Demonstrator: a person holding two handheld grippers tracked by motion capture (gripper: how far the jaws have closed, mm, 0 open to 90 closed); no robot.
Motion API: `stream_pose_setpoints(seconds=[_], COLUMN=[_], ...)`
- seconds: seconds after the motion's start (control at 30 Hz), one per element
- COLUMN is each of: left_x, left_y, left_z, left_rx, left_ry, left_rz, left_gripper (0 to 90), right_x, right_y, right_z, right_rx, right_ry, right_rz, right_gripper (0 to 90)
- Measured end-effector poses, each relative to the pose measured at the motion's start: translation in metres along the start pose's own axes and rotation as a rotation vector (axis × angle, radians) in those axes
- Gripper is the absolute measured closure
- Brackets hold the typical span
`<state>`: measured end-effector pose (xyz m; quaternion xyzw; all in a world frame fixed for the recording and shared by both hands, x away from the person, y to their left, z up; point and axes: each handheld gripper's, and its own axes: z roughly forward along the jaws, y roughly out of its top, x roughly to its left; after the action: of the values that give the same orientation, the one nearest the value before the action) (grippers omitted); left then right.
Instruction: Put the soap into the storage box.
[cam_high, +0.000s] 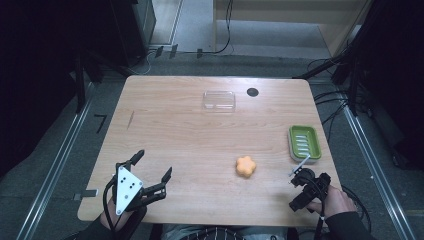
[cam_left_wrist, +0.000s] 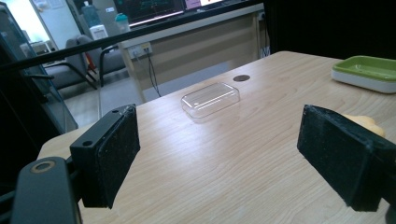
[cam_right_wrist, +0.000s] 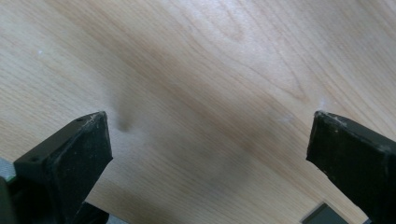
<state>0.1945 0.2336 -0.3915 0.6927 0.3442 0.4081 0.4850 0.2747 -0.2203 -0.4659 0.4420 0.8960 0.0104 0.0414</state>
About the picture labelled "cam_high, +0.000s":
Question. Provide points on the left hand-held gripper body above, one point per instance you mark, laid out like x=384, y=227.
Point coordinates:
x=128, y=188

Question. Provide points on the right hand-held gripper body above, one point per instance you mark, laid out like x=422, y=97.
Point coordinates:
x=315, y=186

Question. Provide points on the person's left hand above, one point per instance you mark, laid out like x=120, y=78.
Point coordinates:
x=108, y=216

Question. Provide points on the green soap dish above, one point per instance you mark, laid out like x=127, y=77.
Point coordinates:
x=304, y=142

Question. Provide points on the orange flower-shaped soap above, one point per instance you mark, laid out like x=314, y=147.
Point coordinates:
x=246, y=166

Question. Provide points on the person's striped clothing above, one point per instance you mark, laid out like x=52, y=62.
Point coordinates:
x=216, y=233

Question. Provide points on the clear plastic box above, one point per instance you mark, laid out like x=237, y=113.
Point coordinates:
x=219, y=101

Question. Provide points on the black metal stand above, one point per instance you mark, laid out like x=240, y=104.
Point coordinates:
x=80, y=83
x=353, y=86

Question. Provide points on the black round table grommet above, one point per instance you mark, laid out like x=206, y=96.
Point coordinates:
x=252, y=92

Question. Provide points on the black cabinet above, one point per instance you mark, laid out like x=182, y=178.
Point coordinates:
x=133, y=30

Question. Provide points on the dark curtain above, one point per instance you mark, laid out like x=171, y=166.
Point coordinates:
x=396, y=66
x=36, y=66

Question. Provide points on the light wooden furniture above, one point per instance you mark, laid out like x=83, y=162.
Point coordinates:
x=286, y=11

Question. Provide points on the silver bracket at table edge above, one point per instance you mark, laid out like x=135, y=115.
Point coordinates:
x=87, y=193

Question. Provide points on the metal floor rail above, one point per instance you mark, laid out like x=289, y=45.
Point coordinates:
x=55, y=166
x=376, y=170

